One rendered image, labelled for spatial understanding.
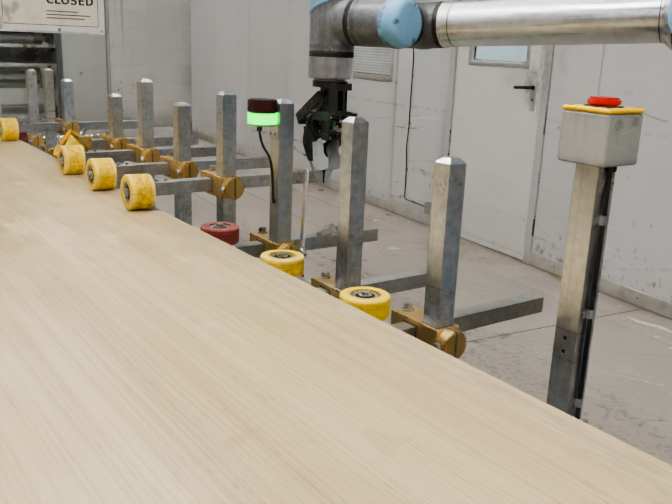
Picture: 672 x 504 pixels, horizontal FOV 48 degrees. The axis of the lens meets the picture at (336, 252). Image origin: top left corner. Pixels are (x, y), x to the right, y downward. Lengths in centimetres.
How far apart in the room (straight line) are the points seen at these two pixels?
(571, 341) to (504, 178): 398
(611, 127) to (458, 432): 41
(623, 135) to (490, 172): 413
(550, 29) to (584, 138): 52
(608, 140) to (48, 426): 70
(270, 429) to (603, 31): 95
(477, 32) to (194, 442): 101
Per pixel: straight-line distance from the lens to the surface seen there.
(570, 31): 147
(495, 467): 76
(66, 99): 295
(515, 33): 150
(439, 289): 121
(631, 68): 431
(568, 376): 107
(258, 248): 163
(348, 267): 140
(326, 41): 153
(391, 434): 80
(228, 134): 179
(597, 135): 97
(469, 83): 528
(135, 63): 1030
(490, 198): 511
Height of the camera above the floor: 128
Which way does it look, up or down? 15 degrees down
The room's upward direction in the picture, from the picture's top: 2 degrees clockwise
